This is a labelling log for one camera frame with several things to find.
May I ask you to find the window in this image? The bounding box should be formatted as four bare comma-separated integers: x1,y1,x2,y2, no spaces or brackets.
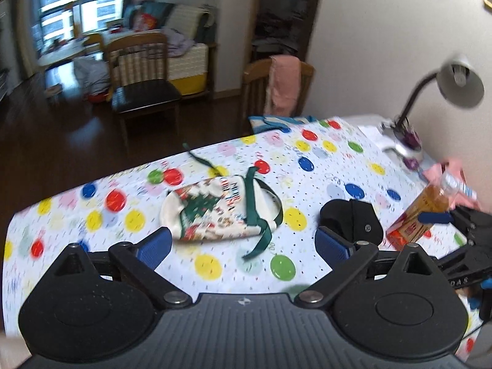
35,0,127,54

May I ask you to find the black fabric pouch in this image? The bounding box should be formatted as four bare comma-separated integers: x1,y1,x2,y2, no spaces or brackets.
320,199,383,245

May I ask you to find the white plastic bag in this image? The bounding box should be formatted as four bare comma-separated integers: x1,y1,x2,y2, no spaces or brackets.
73,57,113,97

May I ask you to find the red and yellow carton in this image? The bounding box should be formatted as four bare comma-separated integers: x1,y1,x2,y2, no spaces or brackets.
386,184,451,245

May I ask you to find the round white table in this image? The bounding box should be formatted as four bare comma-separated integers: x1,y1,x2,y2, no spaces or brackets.
38,33,105,70

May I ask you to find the pink plastic packet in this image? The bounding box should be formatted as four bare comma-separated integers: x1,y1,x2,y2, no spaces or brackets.
426,159,479,209

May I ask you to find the grey desk lamp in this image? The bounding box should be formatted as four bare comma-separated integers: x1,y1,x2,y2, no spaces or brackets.
380,55,486,170

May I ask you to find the balloon print tablecloth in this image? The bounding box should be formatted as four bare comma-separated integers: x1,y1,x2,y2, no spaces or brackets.
0,115,492,369

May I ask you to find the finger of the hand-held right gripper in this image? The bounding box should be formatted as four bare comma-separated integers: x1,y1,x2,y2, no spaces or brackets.
418,205,492,244

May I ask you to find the pink towel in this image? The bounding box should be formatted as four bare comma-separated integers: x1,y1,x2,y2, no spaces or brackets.
264,55,303,118

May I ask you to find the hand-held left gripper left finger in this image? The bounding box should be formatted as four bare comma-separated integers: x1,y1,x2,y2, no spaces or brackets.
52,227,193,310

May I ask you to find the sofa with cushions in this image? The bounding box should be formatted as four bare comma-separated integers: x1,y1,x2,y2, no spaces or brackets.
123,2,218,97

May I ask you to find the christmas print drawstring bag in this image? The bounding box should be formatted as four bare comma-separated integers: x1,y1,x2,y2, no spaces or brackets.
159,143,286,259

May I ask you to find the wooden chair with black seat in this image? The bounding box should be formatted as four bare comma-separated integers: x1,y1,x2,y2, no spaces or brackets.
105,33,182,151

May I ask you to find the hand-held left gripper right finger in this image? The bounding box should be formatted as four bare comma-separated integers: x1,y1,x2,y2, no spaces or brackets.
294,227,437,310

